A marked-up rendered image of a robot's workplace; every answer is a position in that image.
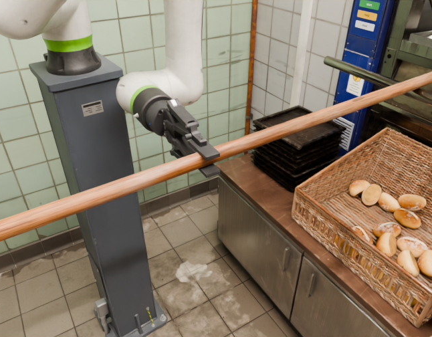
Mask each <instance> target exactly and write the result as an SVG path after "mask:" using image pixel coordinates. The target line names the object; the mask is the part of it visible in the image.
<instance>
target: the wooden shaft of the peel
mask: <svg viewBox="0 0 432 337"><path fill-rule="evenodd" d="M429 84H432V72H429V73H427V74H423V75H421V76H417V77H415V78H412V79H410V80H406V81H404V82H400V83H398V84H394V85H392V86H389V87H386V88H383V89H380V90H377V91H374V92H371V93H369V94H365V95H363V96H359V97H357V98H353V99H351V100H348V101H345V102H342V103H339V104H336V105H333V106H330V107H327V108H325V109H322V110H319V111H316V112H313V113H310V114H307V115H304V116H301V117H299V118H295V119H293V120H289V121H287V122H283V123H281V124H278V125H275V126H272V127H269V128H266V129H263V130H260V131H258V132H254V133H252V134H248V135H246V136H242V137H240V138H237V139H235V140H231V141H229V142H225V143H223V144H219V145H217V146H214V148H216V149H217V150H218V151H219V152H220V156H219V157H217V158H213V159H211V160H205V159H204V158H203V157H202V156H201V155H200V154H199V153H198V152H196V153H194V154H190V155H188V156H184V157H182V158H178V159H176V160H173V161H170V162H167V163H164V164H161V165H158V166H155V167H152V168H150V169H147V170H145V171H141V172H139V173H135V174H133V175H130V176H127V177H124V178H121V179H118V180H115V181H112V182H109V183H106V184H104V185H100V186H98V187H94V188H92V189H88V190H86V191H83V192H81V193H77V194H75V195H71V196H69V197H65V198H63V199H60V200H57V201H54V202H51V203H48V204H45V205H42V206H40V207H36V208H34V209H30V210H28V211H24V212H22V213H19V214H16V215H13V216H10V217H7V218H4V219H1V220H0V241H3V240H6V239H9V238H11V237H14V236H16V235H20V234H22V233H25V232H28V231H31V230H33V229H36V228H38V227H41V226H44V225H47V224H49V223H53V222H54V221H58V220H60V219H63V218H66V217H69V216H71V215H74V214H76V213H80V212H82V211H85V210H88V209H91V208H93V207H96V206H98V205H101V204H104V203H107V202H109V201H113V200H114V199H118V198H121V197H123V196H126V195H129V194H131V193H134V192H137V191H140V190H142V189H145V188H148V187H151V186H153V185H156V184H159V183H161V182H164V181H167V180H169V179H173V178H175V177H178V176H181V175H183V174H186V173H189V172H191V171H194V170H197V169H200V168H202V167H204V166H208V165H210V164H213V163H215V162H219V161H221V160H224V159H226V158H229V157H232V156H235V155H237V154H241V153H242V152H246V151H249V150H251V149H254V148H257V147H259V146H262V145H265V144H268V143H270V142H273V141H276V140H279V139H281V138H284V137H287V136H289V135H292V134H295V133H297V132H301V131H303V130H306V129H309V128H311V127H314V126H317V125H319V124H322V123H325V122H328V121H330V120H333V119H336V118H339V117H341V116H344V115H347V114H350V113H352V112H356V111H357V110H361V109H363V108H366V107H369V106H372V105H374V104H377V103H379V102H382V101H385V100H388V99H390V98H394V97H396V96H399V95H401V94H404V93H407V92H410V91H412V90H416V89H417V88H421V87H423V86H426V85H429Z"/></svg>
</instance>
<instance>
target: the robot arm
mask: <svg viewBox="0 0 432 337"><path fill-rule="evenodd" d="M163 4H164V13H165V55H166V62H165V68H164V69H163V70H155V71H146V72H130V73H128V74H126V75H125V76H123V77H122V78H121V79H120V81H119V82H118V85H117V87H116V98H117V101H118V103H119V105H120V106H121V107H122V109H123V110H125V111H126V112H128V113H130V114H132V115H134V117H135V118H136V119H137V120H138V121H139V122H140V123H141V124H142V125H143V126H144V127H145V128H146V129H147V130H149V131H151V132H154V133H155V134H157V135H159V136H162V137H165V138H166V139H167V140H168V142H169V143H170V144H171V145H172V149H171V150H170V154H171V156H175V157H176V158H177V159H178V158H182V157H184V156H188V155H190V154H194V153H196V152H198V153H199V154H200V155H201V156H202V157H203V158H204V159H205V160H211V159H213V158H217V157H219V156H220V152H219V151H218V150H217V149H216V148H214V147H213V146H212V145H211V144H209V143H208V142H207V140H206V139H205V138H204V137H203V136H201V133H200V131H199V130H197V127H199V123H198V122H197V120H196V119H195V118H193V116H192V115H191V114H190V113H189V112H188V111H187V110H186V109H185V108H184V107H183V106H188V105H191V104H194V103H195V102H196V101H197V100H198V99H199V98H200V97H201V95H202V93H203V89H204V82H203V66H202V56H201V54H202V26H203V5H204V0H163ZM0 34H1V35H2V36H5V37H8V38H10V39H16V40H24V39H30V38H32V37H35V36H37V35H40V34H41V36H42V38H43V40H44V42H45V44H46V47H47V53H44V54H43V57H44V60H45V61H46V62H47V63H46V65H45V66H46V68H47V71H48V72H49V73H51V74H53V75H57V76H77V75H81V74H87V73H90V72H93V71H95V70H97V69H99V68H100V67H101V66H102V62H101V59H100V57H99V56H98V54H97V53H96V51H95V49H94V46H93V43H92V26H91V22H90V16H89V11H88V4H87V1H86V0H0ZM191 139H192V140H191ZM188 140H189V141H188ZM199 171H200V172H201V173H202V174H203V175H204V176H205V177H206V178H208V177H212V176H214V175H218V174H220V170H219V169H218V168H217V167H216V166H215V165H214V164H210V165H208V166H204V167H202V168H199Z"/></svg>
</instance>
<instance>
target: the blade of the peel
mask: <svg viewBox="0 0 432 337"><path fill-rule="evenodd" d="M409 41H410V42H413V43H417V44H420V45H424V46H427V47H432V31H424V32H419V33H411V34H410V37H409Z"/></svg>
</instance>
